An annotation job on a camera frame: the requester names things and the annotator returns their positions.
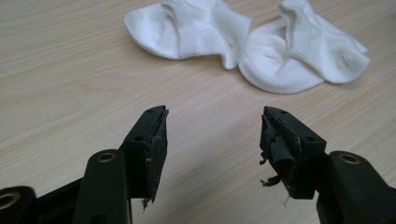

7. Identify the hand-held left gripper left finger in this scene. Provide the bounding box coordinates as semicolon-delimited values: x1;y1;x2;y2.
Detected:
120;105;170;203

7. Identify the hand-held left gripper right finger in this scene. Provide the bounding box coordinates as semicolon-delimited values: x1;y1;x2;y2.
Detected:
259;105;328;200

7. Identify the white ankle sock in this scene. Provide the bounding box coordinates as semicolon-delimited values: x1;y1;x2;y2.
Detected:
123;0;252;71
237;0;372;95

